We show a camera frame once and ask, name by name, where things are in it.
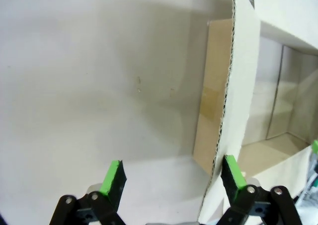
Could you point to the brown cardboard box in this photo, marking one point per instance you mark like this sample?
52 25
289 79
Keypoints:
74 86

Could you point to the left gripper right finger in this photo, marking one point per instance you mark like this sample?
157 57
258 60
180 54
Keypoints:
234 182

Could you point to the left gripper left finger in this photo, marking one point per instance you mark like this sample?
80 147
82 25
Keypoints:
113 182

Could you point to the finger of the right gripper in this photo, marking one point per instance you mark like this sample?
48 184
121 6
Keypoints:
315 147

